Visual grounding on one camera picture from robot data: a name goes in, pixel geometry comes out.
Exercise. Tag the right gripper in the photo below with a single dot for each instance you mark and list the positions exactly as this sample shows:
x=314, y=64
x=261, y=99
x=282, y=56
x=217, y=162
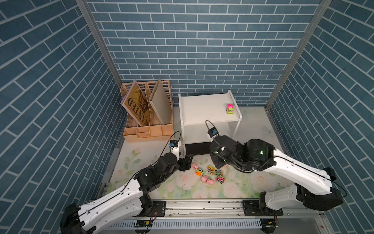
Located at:
x=214, y=156

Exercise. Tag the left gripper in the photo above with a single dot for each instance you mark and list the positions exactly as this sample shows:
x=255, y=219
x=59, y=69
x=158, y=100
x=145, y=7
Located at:
x=182, y=167

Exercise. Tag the orange green toy car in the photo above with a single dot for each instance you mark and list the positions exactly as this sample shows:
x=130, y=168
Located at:
x=200, y=172

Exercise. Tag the green striped toy car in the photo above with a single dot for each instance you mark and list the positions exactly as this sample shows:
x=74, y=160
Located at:
x=211, y=169

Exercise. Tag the pink green toy car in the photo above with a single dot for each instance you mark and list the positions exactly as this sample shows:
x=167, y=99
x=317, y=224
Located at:
x=230, y=109

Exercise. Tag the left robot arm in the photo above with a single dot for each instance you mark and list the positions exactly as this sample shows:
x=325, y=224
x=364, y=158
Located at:
x=127, y=201

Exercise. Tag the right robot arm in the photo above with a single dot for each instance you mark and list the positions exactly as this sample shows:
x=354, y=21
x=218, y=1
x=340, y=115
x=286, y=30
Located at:
x=313, y=188

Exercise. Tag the pink pig toy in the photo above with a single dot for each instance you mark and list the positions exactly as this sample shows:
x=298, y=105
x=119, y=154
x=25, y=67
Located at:
x=194, y=166
x=210, y=182

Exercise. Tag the pink green toy truck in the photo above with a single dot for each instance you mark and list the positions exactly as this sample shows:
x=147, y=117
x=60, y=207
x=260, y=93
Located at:
x=220, y=179

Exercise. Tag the peach desk file organizer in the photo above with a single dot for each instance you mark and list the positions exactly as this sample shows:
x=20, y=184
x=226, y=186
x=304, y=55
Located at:
x=149, y=107

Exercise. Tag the white three-tier shelf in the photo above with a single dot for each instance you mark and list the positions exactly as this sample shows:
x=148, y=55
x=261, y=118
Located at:
x=200, y=113

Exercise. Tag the beige board book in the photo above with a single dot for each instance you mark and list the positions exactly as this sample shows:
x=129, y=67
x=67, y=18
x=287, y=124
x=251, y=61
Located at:
x=160, y=103

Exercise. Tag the wanted poster book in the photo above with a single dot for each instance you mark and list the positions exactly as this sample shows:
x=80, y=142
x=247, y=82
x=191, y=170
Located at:
x=136, y=104

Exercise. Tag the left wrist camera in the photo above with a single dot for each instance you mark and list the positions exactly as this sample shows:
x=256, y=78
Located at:
x=174, y=147

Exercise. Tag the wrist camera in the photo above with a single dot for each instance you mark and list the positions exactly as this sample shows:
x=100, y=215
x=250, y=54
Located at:
x=174, y=147
x=212, y=133

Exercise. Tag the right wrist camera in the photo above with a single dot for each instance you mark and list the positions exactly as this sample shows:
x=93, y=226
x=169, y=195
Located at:
x=212, y=133

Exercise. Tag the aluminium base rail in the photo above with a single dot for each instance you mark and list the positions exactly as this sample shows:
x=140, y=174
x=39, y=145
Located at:
x=225, y=208

